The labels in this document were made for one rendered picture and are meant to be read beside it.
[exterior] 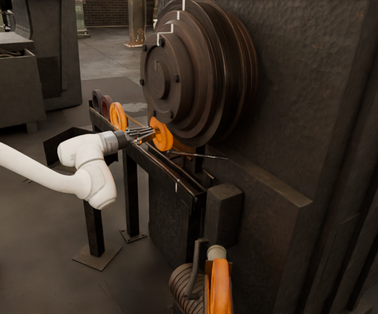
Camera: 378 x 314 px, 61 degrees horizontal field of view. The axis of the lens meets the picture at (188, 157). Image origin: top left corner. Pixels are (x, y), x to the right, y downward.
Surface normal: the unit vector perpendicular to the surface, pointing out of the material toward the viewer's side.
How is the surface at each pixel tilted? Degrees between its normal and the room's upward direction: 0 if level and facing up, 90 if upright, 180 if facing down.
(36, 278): 0
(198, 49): 54
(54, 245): 0
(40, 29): 90
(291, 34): 90
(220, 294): 47
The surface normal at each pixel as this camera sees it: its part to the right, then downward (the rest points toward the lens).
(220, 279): 0.02, -0.64
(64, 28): 0.64, 0.40
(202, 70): 0.07, 0.17
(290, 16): -0.85, 0.22
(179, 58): 0.43, -0.22
